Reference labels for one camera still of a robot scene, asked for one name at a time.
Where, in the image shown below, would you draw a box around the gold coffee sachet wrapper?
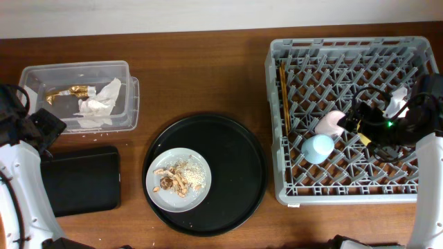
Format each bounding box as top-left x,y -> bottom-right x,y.
45,86 -> 96,104

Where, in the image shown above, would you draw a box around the round black serving tray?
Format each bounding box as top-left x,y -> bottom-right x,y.
142,114 -> 268,237

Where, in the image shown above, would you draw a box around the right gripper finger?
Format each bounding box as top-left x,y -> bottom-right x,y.
358,133 -> 377,151
337,112 -> 360,133

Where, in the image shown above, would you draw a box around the yellow bowl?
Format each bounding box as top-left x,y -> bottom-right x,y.
356,120 -> 371,146

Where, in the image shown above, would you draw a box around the grey dishwasher rack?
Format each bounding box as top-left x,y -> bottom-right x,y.
265,36 -> 437,207

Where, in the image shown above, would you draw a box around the blue cup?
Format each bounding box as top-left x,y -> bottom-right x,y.
301,134 -> 334,164

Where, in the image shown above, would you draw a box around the food scraps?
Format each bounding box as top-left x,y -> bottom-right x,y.
152,158 -> 207,198

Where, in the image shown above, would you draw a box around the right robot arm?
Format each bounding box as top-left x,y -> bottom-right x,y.
337,73 -> 442,248

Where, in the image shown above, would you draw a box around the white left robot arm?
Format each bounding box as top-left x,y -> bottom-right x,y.
1,84 -> 85,249

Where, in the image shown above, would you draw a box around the black rectangular tray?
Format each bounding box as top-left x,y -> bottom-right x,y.
41,146 -> 121,217

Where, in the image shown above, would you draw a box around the pink cup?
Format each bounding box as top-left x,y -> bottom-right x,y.
314,111 -> 345,138

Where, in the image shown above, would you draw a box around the white tissue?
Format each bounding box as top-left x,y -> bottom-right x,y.
75,78 -> 121,129

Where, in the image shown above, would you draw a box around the clear plastic waste bin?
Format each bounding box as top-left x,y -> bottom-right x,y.
19,61 -> 140,134

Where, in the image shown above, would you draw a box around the grey plate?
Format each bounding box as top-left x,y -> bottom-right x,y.
145,148 -> 212,213

